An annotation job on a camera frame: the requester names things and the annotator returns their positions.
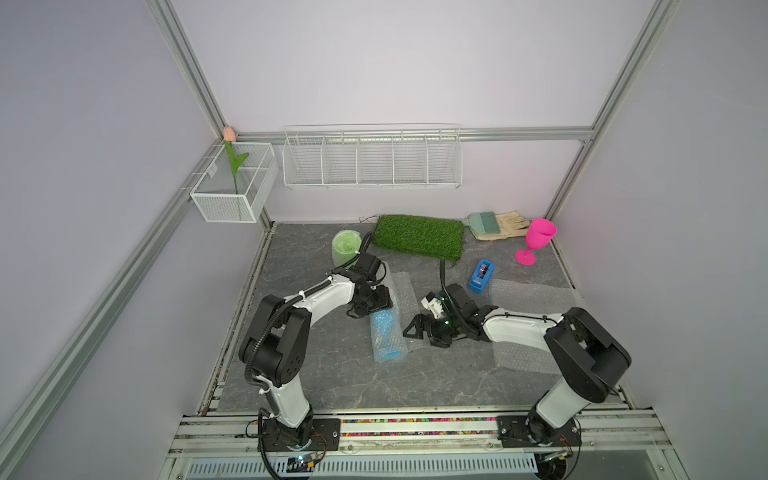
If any blue plastic wine glass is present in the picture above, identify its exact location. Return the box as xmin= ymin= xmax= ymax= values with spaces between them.
xmin=370 ymin=310 xmax=404 ymax=363

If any blue tape dispenser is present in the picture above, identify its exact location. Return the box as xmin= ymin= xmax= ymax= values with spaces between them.
xmin=468 ymin=259 xmax=495 ymax=294

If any bubble wrap sheet stack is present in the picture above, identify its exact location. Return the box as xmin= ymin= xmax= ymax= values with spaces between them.
xmin=489 ymin=279 xmax=586 ymax=376

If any green plastic wine glass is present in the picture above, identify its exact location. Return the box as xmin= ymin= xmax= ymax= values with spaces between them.
xmin=332 ymin=231 xmax=364 ymax=268

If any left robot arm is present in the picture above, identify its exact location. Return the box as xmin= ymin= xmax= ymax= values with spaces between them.
xmin=238 ymin=231 xmax=393 ymax=448

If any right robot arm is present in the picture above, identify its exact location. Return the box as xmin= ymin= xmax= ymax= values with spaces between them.
xmin=403 ymin=260 xmax=632 ymax=447

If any pink plastic wine glass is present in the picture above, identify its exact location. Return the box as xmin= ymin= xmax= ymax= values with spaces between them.
xmin=515 ymin=218 xmax=557 ymax=266

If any green artificial grass mat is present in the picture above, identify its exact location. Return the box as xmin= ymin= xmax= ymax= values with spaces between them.
xmin=373 ymin=214 xmax=465 ymax=261

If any beige work glove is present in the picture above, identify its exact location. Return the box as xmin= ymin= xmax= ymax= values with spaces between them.
xmin=464 ymin=211 xmax=530 ymax=241

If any white vent grille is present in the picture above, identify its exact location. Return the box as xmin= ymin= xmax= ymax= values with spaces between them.
xmin=183 ymin=452 xmax=539 ymax=479

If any white mesh corner basket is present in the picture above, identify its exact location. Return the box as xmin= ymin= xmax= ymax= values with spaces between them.
xmin=191 ymin=142 xmax=279 ymax=224

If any artificial tulip flower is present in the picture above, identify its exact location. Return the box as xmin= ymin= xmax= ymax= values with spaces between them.
xmin=222 ymin=126 xmax=249 ymax=194

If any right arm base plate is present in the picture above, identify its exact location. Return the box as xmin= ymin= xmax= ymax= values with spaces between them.
xmin=497 ymin=415 xmax=582 ymax=448

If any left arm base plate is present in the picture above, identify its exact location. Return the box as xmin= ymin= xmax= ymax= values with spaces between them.
xmin=256 ymin=417 xmax=341 ymax=452

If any white wire wall basket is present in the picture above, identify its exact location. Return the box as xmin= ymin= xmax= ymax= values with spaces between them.
xmin=282 ymin=123 xmax=464 ymax=189

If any aluminium front rail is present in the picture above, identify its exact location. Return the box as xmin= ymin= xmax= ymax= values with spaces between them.
xmin=168 ymin=408 xmax=673 ymax=457

